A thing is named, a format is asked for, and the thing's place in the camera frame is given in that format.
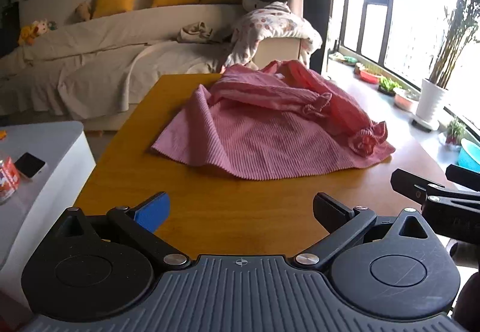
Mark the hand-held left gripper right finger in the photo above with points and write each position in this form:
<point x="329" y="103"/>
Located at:
<point x="332" y="210"/>

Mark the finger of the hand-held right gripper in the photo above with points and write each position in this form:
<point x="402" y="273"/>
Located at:
<point x="465" y="176"/>
<point x="410" y="183"/>

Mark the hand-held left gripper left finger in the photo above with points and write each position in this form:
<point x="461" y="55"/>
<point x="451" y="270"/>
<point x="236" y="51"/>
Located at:
<point x="153" y="211"/>

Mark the pink ribbed garment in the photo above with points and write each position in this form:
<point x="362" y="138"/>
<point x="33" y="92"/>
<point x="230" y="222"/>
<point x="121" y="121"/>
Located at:
<point x="262" y="136"/>

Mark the blue basin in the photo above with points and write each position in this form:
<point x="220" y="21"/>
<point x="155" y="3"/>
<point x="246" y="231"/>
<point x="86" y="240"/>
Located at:
<point x="469" y="157"/>

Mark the small potted plant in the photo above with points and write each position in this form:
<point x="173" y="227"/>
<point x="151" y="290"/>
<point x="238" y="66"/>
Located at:
<point x="455" y="133"/>

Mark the round pot saucer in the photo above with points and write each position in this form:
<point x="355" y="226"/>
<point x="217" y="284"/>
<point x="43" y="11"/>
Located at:
<point x="425" y="124"/>

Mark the wooden table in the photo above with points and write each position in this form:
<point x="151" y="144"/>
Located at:
<point x="225" y="211"/>

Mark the white plant pot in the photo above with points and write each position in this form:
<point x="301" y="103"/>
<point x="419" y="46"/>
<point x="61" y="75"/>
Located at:
<point x="431" y="101"/>

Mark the pink plant pot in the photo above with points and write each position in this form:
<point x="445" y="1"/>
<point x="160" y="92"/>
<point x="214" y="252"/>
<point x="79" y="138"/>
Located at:
<point x="405" y="101"/>

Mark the person's dark clothing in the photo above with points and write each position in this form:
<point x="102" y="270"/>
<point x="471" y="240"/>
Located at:
<point x="468" y="302"/>

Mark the green plant tray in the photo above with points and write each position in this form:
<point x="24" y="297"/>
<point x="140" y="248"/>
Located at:
<point x="389" y="87"/>

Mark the white side table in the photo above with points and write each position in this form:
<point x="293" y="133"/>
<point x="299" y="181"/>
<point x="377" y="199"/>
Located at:
<point x="45" y="204"/>

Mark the red basin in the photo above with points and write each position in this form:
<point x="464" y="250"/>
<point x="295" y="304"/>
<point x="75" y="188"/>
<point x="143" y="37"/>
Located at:
<point x="370" y="76"/>

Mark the green slippers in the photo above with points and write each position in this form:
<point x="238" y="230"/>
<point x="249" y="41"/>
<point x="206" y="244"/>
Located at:
<point x="345" y="59"/>

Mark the tall green plant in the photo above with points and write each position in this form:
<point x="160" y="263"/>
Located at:
<point x="455" y="27"/>

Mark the red can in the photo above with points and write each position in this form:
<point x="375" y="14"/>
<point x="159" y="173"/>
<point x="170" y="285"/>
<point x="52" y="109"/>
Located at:
<point x="7" y="181"/>

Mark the beige covered sofa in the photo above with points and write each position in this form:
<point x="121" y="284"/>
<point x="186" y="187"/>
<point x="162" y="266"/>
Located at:
<point x="93" y="65"/>

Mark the small orange object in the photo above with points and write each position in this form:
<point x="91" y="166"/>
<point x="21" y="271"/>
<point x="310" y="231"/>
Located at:
<point x="3" y="134"/>

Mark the crumpled beige cloth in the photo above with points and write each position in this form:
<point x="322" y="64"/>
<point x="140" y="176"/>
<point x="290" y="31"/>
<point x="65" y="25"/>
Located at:
<point x="195" y="33"/>

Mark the floral blanket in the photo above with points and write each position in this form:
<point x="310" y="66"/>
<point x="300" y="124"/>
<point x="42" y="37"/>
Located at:
<point x="262" y="27"/>

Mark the beige plush toy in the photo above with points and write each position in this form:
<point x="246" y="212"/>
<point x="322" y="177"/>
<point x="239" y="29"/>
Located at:
<point x="83" y="11"/>

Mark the yellow plush toy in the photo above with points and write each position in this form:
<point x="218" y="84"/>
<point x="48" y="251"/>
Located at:
<point x="33" y="31"/>

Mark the black window frame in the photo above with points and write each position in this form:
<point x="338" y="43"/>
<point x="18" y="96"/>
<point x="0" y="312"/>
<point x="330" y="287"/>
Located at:
<point x="386" y="27"/>

